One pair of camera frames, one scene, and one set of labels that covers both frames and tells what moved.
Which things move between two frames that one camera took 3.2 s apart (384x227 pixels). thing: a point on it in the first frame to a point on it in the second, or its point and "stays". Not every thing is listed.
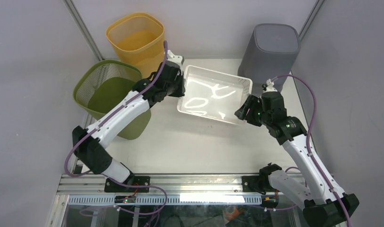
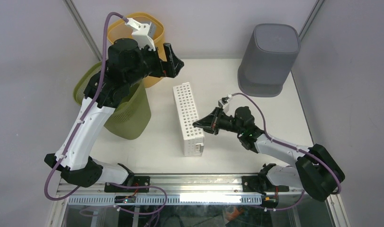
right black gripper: [251, 102] to [210, 123]
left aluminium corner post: [78, 17] stays
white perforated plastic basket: [213, 95] to [193, 137]
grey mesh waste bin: [271, 52] stays
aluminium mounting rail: [220, 184] stays
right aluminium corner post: [311, 17] stays
